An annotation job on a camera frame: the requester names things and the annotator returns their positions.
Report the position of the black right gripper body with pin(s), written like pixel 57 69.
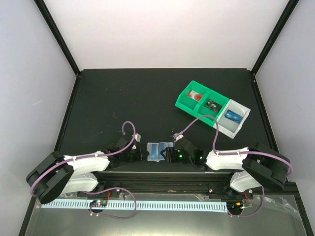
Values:
pixel 176 159

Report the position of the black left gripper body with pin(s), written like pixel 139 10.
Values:
pixel 134 158

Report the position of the blue credit card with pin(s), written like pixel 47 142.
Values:
pixel 156 148

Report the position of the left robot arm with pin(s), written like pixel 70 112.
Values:
pixel 60 174

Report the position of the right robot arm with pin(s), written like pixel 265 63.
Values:
pixel 249 168

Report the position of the dark card in bin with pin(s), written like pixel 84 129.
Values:
pixel 213 106

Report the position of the red card in bin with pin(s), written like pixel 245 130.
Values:
pixel 195 96

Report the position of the blue card in white bin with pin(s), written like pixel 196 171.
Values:
pixel 233 116

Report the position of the green plastic bin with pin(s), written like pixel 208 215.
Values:
pixel 201 110
pixel 187 104

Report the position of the left controller board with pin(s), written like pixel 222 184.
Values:
pixel 98 203

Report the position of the controller board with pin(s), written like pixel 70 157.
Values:
pixel 98 203
pixel 232 206

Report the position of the white plastic bin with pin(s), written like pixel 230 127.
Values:
pixel 228 127

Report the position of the right controller board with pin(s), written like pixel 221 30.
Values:
pixel 232 206

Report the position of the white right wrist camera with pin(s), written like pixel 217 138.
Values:
pixel 177 136

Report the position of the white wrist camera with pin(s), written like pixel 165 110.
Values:
pixel 177 136
pixel 137 139

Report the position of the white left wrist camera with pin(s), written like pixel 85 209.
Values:
pixel 137 139

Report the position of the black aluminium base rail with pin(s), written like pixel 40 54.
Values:
pixel 214 185

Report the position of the white slotted cable duct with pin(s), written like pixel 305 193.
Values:
pixel 220 207

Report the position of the black corner frame post left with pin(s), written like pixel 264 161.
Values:
pixel 42 7

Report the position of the black corner frame post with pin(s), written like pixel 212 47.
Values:
pixel 281 22
pixel 42 7

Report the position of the black corner frame post right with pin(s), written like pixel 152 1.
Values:
pixel 281 22

